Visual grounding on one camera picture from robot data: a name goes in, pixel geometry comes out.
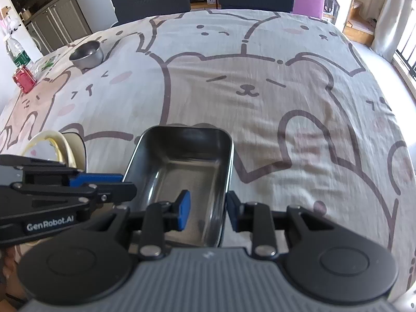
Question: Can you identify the beige curtain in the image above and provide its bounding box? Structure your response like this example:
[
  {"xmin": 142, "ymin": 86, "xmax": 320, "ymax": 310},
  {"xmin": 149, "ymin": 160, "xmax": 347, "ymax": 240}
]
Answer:
[{"xmin": 371, "ymin": 0, "xmax": 411, "ymax": 62}]

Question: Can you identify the kitchen cabinet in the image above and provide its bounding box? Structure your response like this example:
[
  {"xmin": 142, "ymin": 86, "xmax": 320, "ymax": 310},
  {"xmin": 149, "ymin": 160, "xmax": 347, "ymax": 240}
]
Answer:
[{"xmin": 25, "ymin": 0, "xmax": 92, "ymax": 55}]

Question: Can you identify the rectangular steel tray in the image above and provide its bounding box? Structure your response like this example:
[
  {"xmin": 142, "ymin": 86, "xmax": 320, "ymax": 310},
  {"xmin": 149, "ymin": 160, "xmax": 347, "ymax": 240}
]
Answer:
[{"xmin": 124, "ymin": 126, "xmax": 234, "ymax": 247}]

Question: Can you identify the white yellow rimmed bowl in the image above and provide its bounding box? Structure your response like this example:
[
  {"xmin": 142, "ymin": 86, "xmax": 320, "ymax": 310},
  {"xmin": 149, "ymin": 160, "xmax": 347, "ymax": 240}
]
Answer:
[{"xmin": 21, "ymin": 134, "xmax": 66, "ymax": 164}]

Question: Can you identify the cartoon bear tablecloth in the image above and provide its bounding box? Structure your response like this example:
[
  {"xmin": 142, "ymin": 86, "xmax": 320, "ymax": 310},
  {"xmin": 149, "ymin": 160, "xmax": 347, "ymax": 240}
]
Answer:
[{"xmin": 1, "ymin": 10, "xmax": 415, "ymax": 299}]

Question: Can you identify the round steel bowl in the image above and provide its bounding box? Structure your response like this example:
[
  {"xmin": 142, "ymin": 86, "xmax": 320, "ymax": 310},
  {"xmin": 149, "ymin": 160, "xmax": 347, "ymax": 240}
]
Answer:
[{"xmin": 69, "ymin": 40, "xmax": 104, "ymax": 70}]

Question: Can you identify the red soda can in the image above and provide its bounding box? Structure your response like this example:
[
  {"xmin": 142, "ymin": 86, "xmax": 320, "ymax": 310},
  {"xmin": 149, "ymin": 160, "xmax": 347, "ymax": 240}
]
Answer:
[{"xmin": 13, "ymin": 66, "xmax": 37, "ymax": 94}]

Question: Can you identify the left hand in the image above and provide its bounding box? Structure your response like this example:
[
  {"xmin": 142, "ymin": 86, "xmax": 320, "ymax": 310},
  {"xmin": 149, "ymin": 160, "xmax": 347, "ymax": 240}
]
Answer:
[{"xmin": 2, "ymin": 246, "xmax": 25, "ymax": 299}]

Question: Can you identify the clear plastic bottle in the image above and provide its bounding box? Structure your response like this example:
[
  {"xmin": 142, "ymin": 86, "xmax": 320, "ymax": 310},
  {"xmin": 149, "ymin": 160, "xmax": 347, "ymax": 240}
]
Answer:
[{"xmin": 6, "ymin": 36, "xmax": 37, "ymax": 76}]

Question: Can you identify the cream handled bowl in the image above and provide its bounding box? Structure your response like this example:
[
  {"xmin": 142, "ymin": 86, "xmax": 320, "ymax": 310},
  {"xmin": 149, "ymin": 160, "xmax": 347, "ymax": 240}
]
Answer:
[{"xmin": 19, "ymin": 129, "xmax": 88, "ymax": 171}]

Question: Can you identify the green snack packet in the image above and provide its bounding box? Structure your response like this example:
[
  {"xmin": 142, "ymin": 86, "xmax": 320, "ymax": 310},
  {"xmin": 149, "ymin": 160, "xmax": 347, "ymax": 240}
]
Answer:
[{"xmin": 40, "ymin": 56, "xmax": 56, "ymax": 71}]

